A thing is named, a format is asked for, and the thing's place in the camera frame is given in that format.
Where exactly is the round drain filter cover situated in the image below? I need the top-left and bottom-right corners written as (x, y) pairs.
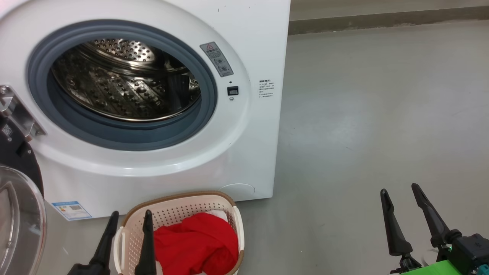
top-left (220, 183), bottom-right (256, 201)

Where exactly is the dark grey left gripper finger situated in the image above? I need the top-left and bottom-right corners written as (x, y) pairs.
top-left (89, 211), bottom-right (120, 270)
top-left (134, 209), bottom-right (157, 275)

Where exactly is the perforated steel washer drum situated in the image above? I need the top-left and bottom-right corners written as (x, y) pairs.
top-left (51, 38), bottom-right (202, 122)

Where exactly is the blue energy label sticker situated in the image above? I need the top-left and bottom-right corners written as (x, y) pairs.
top-left (52, 201), bottom-right (92, 221)

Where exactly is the grey rubber door gasket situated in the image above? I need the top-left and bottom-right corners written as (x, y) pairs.
top-left (27, 20), bottom-right (218, 151)

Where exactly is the metal door hinge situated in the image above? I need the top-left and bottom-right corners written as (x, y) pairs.
top-left (0, 86), bottom-right (46, 140)

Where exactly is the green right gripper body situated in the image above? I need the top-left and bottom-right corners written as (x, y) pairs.
top-left (390, 244), bottom-right (465, 275)

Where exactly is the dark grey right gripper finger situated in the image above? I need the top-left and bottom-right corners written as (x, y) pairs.
top-left (411, 183), bottom-right (452, 248)
top-left (380, 188), bottom-right (414, 256)

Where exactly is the round black glass washer door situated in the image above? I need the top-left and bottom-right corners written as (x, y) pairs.
top-left (0, 86), bottom-right (47, 275)

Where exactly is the cream perforated plastic laundry basket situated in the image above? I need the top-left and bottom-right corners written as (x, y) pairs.
top-left (113, 191), bottom-right (245, 275)

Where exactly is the red and white garment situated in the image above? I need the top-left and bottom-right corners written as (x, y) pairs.
top-left (154, 209), bottom-right (239, 275)

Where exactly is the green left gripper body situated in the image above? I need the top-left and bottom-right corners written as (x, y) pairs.
top-left (67, 263), bottom-right (112, 275)

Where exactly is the white front-load washing machine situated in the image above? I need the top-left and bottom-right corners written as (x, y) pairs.
top-left (0, 0), bottom-right (291, 221)

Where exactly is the small printed text label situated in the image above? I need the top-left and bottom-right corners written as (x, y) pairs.
top-left (259, 79), bottom-right (275, 99)

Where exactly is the grey warning sticker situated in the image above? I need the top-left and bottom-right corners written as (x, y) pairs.
top-left (200, 42), bottom-right (234, 78)

